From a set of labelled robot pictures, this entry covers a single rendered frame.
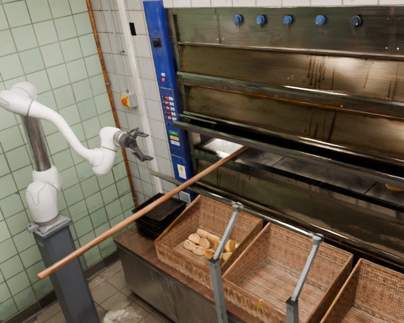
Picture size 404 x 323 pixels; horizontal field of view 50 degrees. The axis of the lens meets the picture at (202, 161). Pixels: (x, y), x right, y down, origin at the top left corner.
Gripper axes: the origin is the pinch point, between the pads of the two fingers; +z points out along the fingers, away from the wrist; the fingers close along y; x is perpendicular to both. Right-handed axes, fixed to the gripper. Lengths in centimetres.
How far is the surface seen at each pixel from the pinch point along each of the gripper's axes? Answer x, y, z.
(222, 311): 5, 88, 44
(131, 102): -51, 4, -82
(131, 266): -2, 110, -54
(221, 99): -57, -9, 4
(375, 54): -55, -41, 97
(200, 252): -24, 86, 0
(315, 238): -16, 32, 90
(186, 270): -5, 86, 5
